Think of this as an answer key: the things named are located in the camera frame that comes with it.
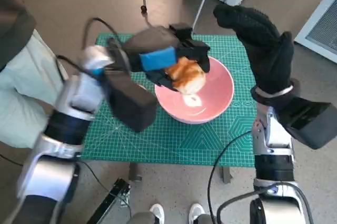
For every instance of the white shoe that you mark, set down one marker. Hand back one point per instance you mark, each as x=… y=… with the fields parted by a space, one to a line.
x=157 y=212
x=197 y=210

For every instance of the green cutting mat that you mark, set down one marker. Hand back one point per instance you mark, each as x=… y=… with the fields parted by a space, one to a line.
x=171 y=142

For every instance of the grey table leg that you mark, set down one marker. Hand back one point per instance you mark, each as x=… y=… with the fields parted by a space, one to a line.
x=134 y=172
x=226 y=175

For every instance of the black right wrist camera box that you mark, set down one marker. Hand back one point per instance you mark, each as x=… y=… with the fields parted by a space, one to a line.
x=310 y=121

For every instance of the orange toy bread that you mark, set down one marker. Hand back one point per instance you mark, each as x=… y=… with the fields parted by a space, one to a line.
x=188 y=76

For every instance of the white vented unit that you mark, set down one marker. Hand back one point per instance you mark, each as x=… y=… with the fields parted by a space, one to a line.
x=321 y=29

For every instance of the person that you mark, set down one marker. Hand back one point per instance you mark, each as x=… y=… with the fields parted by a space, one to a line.
x=15 y=76

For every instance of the grey metal tube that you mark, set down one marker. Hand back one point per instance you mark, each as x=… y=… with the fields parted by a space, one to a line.
x=204 y=0

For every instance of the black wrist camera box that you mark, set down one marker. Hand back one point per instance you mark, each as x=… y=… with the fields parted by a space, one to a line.
x=131 y=102
x=310 y=121

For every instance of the black metal bar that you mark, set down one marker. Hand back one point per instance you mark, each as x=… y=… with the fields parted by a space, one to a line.
x=110 y=200

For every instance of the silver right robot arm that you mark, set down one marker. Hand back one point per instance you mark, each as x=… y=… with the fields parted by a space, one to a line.
x=273 y=160

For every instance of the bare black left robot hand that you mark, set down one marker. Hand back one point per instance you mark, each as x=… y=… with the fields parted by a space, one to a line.
x=152 y=47

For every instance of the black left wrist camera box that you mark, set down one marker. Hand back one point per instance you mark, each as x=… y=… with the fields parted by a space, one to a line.
x=131 y=102

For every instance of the pink bowl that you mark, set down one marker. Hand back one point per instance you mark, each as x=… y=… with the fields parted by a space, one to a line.
x=210 y=102

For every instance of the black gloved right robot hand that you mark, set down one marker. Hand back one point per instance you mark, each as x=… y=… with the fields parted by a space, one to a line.
x=266 y=55

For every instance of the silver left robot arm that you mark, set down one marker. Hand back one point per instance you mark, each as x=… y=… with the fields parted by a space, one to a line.
x=42 y=171

